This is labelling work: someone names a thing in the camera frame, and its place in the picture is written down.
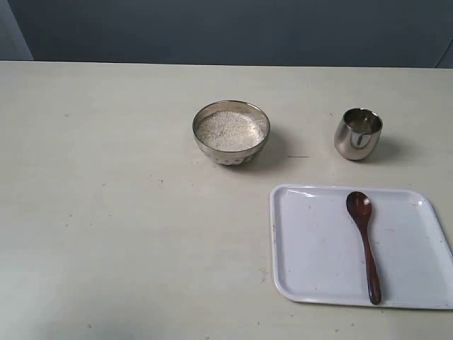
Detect small steel cup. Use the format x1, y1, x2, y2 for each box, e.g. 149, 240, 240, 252
334, 108, 383, 161

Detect steel bowl of rice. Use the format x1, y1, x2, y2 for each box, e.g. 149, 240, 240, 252
192, 100, 271, 166

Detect dark red wooden spoon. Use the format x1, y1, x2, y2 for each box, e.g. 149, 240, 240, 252
346, 191, 382, 305

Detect white plastic tray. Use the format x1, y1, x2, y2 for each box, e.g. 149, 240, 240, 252
270, 184, 452, 310

